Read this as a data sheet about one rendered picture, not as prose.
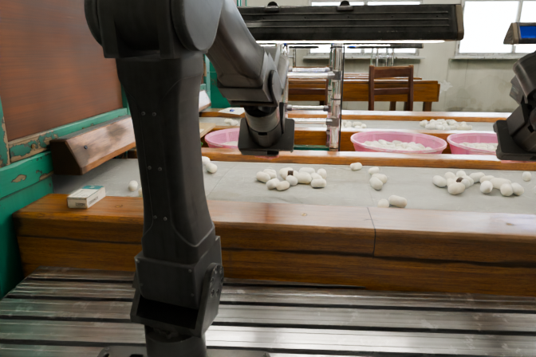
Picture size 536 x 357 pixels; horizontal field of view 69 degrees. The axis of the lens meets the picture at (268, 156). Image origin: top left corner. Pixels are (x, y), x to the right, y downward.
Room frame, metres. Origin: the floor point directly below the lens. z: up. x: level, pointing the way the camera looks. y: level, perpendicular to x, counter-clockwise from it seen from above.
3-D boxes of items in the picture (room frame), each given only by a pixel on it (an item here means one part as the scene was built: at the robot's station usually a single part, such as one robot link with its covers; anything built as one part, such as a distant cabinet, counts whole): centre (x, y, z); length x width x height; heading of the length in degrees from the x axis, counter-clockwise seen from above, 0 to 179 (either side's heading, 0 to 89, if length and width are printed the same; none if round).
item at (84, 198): (0.64, 0.32, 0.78); 0.06 x 0.04 x 0.02; 174
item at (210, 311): (0.36, 0.10, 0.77); 0.09 x 0.06 x 0.06; 73
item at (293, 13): (0.87, -0.08, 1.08); 0.62 x 0.08 x 0.07; 84
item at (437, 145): (1.11, -0.38, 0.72); 0.27 x 0.27 x 0.10
